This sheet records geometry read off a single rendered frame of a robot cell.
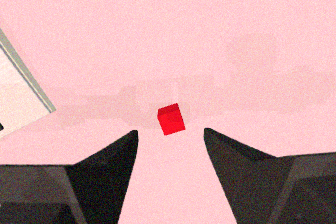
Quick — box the red cube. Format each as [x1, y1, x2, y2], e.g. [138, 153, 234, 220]
[157, 103, 186, 136]

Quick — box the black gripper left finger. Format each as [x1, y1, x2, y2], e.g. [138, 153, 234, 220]
[0, 130, 139, 224]

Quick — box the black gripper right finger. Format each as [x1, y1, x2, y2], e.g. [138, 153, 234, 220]
[203, 128, 336, 224]

